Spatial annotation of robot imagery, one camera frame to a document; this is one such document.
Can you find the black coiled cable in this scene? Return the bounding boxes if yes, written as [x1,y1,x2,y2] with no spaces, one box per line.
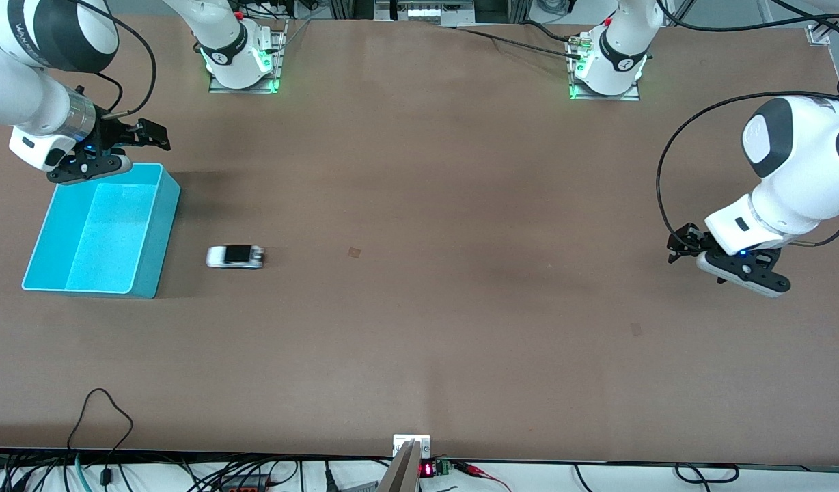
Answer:
[674,462,741,486]

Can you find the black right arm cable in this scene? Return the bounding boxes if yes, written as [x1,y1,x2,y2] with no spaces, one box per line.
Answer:
[68,0,158,121]

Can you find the grey camera mount bar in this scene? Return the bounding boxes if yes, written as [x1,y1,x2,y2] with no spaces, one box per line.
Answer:
[376,439,421,492]

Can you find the cyan plastic bin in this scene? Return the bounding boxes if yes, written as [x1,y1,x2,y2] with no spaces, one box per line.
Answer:
[21,161,181,299]

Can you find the white mount bracket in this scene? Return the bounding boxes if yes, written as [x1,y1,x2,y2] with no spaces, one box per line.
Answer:
[392,434,432,459]

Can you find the orange black power strip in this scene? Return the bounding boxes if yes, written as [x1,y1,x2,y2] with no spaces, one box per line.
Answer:
[218,476,275,492]

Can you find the red wire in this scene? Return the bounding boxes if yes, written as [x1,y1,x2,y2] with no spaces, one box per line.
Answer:
[452,461,513,492]

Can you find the aluminium frame profile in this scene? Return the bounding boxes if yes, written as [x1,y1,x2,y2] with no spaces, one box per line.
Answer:
[805,19,838,48]

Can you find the black base power cable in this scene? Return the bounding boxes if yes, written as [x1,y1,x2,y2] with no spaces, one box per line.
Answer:
[439,23,588,62]

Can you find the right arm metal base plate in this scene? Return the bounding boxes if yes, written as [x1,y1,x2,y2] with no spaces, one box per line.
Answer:
[208,18,289,94]

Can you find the white toy jeep black roof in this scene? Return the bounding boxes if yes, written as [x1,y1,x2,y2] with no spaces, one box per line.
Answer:
[205,243,266,271]

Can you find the black cable tangle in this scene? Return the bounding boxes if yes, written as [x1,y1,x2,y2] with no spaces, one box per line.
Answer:
[0,450,393,492]

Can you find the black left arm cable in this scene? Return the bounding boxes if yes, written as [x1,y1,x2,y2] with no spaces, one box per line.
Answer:
[655,0,839,248]

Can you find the silver box white ports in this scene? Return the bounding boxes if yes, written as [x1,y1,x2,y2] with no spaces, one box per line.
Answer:
[374,0,476,27]

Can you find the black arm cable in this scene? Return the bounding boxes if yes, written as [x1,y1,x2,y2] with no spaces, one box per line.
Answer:
[68,0,158,121]
[655,0,839,248]

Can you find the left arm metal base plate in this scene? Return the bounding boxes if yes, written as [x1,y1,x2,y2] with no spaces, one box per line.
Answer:
[568,33,642,102]

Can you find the thin black looped cable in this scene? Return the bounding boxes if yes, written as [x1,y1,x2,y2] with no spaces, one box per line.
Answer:
[66,387,135,487]

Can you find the teal cable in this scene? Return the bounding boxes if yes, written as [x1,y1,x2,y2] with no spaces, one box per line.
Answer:
[73,452,94,492]

